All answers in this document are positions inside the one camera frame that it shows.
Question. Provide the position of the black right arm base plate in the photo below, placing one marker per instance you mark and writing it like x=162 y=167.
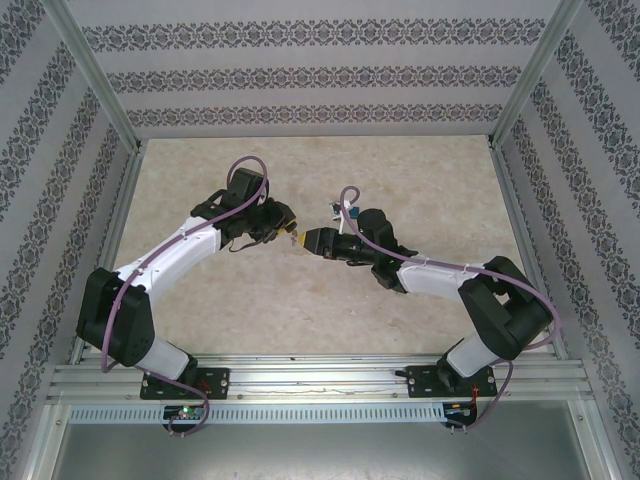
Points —
x=420 y=382

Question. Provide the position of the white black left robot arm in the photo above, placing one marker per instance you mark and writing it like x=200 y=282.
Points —
x=170 y=250

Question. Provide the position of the aluminium side rail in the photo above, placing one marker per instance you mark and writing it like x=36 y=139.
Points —
x=520 y=225
x=112 y=240

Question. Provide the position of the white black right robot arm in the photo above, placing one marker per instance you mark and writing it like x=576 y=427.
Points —
x=435 y=280

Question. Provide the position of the aluminium mounting rail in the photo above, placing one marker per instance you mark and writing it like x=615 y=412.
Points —
x=320 y=382

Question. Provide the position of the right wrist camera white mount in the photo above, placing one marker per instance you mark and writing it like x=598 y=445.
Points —
x=342 y=220

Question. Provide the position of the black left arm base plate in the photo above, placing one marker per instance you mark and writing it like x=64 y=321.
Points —
x=217 y=382

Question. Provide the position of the small dark circuit board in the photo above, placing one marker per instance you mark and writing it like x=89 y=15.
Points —
x=457 y=410

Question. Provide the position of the aluminium frame post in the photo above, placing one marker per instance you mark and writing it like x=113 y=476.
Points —
x=600 y=445
x=95 y=75
x=537 y=70
x=42 y=450

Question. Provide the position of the silver key bunch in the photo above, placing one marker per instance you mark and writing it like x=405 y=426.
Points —
x=294 y=241

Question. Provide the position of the circuit board with green light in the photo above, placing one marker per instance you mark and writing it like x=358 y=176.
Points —
x=186 y=413

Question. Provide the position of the grey metal sheet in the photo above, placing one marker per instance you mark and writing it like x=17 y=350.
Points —
x=320 y=455

